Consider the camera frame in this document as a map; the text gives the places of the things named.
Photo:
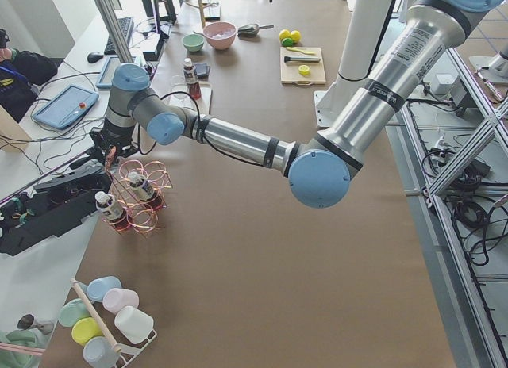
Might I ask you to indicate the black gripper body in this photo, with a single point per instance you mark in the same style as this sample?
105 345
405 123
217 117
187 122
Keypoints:
117 139

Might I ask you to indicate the copper wire bottle basket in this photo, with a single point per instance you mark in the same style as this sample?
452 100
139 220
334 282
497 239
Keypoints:
143 221

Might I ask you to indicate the steel ice scoop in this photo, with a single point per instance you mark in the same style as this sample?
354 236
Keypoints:
252 30

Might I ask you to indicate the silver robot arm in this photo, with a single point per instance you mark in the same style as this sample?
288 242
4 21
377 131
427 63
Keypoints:
320 171

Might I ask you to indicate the tea bottle white cap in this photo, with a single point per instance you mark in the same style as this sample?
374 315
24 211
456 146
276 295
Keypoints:
115 214

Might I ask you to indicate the blue teach pendant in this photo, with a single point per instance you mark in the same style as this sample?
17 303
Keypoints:
106 75
66 108

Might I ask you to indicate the computer mouse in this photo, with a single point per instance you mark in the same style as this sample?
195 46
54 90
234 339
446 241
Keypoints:
94 57

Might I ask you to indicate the black equipment case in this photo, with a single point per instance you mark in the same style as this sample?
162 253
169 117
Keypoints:
56 207

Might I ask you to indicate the cream serving tray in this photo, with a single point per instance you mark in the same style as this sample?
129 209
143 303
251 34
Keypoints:
203 102

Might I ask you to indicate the clear wine glass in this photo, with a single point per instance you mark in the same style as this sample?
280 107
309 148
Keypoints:
179 95

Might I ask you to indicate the seated person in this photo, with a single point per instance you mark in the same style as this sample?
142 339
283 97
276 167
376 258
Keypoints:
21 73

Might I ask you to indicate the grey folded cloth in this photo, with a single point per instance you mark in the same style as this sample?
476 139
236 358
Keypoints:
202 70

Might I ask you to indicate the mint green bowl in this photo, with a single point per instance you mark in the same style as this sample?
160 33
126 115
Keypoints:
193 42

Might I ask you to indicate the light blue plastic cup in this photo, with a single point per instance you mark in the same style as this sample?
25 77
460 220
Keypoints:
97 289

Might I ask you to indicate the pink bowl of ice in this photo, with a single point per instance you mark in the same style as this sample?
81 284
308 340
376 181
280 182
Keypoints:
220 35

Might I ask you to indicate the pink plastic cup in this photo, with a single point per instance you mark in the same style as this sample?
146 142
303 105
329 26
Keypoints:
116 299

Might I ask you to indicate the wooden cup tree stand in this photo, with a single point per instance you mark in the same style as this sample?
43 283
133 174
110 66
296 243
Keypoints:
209 10

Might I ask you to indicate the mint green plastic cup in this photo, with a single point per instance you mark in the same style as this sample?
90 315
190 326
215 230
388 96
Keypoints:
72 312

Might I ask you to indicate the white plastic cup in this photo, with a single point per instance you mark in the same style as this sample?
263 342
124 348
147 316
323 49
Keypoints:
134 324

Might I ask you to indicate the yellow plastic cup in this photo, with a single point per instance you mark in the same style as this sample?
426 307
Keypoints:
84 330

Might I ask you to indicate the steel cocktail jigger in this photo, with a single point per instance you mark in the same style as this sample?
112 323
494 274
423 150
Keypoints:
29 322

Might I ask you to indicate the steel muddler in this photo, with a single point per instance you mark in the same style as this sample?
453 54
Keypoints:
298 59

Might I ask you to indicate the yellow lemon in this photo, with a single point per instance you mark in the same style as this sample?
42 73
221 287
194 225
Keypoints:
284 34

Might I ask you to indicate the grey plastic cup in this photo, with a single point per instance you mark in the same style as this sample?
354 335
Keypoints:
99 354

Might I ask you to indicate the half lemon slice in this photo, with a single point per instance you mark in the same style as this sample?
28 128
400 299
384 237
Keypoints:
304 70

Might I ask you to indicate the bamboo cutting board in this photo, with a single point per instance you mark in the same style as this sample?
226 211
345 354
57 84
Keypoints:
289 71

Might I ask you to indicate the yellow plastic knife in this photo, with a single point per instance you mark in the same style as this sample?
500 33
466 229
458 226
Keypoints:
300 50

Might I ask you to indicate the aluminium frame post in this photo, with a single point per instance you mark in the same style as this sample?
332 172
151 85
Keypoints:
106 9

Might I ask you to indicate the white wire cup rack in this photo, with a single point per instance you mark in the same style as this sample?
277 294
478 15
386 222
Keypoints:
126 350

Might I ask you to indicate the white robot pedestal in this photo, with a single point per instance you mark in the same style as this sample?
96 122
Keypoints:
366 30

